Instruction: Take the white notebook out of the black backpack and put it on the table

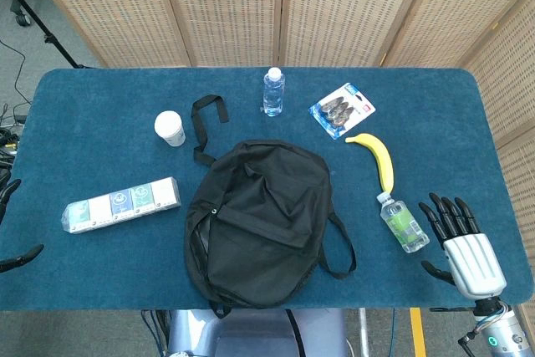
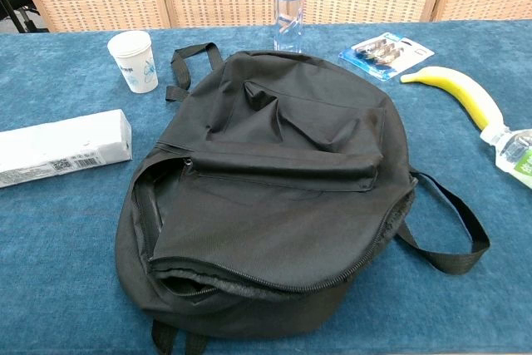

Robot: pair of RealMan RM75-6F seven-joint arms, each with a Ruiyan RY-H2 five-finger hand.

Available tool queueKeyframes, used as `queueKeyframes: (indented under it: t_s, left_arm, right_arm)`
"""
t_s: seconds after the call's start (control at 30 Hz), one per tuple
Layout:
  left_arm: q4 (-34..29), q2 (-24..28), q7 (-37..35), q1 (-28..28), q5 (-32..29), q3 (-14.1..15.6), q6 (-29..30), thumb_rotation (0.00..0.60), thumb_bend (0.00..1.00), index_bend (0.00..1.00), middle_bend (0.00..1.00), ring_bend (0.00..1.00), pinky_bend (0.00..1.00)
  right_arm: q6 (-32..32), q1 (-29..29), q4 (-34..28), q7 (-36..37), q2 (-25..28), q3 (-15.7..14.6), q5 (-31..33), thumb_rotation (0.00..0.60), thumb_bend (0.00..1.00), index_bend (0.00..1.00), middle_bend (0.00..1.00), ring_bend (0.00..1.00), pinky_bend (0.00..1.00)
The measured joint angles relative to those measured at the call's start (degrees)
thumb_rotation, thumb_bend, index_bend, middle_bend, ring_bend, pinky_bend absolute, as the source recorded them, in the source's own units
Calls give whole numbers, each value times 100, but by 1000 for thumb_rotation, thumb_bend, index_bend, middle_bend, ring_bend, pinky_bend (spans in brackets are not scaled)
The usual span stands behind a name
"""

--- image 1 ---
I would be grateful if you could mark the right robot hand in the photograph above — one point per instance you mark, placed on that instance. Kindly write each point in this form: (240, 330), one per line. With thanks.
(472, 256)

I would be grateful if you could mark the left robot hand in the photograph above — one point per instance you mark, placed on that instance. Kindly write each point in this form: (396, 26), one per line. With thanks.
(25, 255)

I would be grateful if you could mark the black backpack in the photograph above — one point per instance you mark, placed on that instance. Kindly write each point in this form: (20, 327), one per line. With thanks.
(259, 227)

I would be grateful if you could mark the green label drink bottle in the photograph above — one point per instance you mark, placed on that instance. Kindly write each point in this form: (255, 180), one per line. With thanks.
(403, 225)

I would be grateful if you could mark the blue felt table cover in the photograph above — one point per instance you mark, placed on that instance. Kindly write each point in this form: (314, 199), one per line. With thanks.
(104, 273)

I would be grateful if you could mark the long tea box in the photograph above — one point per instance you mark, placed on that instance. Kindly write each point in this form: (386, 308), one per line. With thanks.
(121, 204)

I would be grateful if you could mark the yellow banana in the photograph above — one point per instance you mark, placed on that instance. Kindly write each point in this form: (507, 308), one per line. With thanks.
(382, 156)

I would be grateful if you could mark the white paper cup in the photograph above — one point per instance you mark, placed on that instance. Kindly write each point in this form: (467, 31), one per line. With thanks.
(169, 128)

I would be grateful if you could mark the blue card blister pack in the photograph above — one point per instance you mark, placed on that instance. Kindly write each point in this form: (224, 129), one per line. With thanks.
(340, 110)

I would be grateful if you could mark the black tripod stand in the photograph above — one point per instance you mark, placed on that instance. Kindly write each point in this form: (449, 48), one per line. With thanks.
(46, 27)

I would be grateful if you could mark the blue-grey robot torso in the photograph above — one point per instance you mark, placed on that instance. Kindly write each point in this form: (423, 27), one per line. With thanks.
(251, 334)

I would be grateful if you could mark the clear water bottle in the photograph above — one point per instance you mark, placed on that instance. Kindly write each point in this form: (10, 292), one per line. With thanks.
(273, 95)

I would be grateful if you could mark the wooden rattan folding screen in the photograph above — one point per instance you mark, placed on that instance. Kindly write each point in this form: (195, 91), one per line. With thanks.
(225, 10)

